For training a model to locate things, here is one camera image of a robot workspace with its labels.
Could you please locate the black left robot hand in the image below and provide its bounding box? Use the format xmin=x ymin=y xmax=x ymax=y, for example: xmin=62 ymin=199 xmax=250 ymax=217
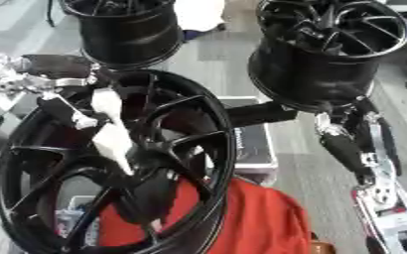
xmin=19 ymin=53 xmax=129 ymax=131

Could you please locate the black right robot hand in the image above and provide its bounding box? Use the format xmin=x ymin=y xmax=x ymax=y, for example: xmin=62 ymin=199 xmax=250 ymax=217
xmin=313 ymin=95 xmax=404 ymax=187

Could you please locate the white pin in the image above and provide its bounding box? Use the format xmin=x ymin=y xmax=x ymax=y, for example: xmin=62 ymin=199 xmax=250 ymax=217
xmin=88 ymin=87 xmax=126 ymax=124
xmin=90 ymin=122 xmax=138 ymax=177

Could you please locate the black spoked wheel rim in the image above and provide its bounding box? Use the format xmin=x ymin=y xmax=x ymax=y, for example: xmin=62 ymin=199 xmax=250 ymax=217
xmin=246 ymin=0 xmax=407 ymax=113

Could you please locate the large black spoked wheel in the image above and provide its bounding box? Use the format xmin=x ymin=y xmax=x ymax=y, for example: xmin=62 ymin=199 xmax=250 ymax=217
xmin=0 ymin=68 xmax=238 ymax=254

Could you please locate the black stand bar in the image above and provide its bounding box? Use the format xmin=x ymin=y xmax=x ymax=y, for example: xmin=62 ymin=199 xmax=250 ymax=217
xmin=225 ymin=100 xmax=300 ymax=129

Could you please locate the black case with white edge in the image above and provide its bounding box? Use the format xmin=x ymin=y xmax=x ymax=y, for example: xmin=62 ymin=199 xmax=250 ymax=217
xmin=215 ymin=95 xmax=280 ymax=182

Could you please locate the brown object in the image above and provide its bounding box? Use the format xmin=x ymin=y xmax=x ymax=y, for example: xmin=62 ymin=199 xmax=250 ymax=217
xmin=309 ymin=232 xmax=338 ymax=254

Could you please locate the clear plastic box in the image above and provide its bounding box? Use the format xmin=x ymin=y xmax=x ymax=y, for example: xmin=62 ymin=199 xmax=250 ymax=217
xmin=54 ymin=194 xmax=103 ymax=240

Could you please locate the white bag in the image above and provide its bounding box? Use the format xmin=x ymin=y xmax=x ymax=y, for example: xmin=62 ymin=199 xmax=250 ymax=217
xmin=172 ymin=0 xmax=228 ymax=33

